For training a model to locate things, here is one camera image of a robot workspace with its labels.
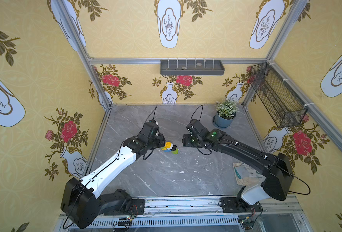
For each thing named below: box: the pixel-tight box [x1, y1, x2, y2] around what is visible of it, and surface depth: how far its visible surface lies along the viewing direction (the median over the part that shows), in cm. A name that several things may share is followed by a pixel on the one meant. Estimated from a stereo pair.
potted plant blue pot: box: [212, 96, 240, 130], surface depth 98 cm
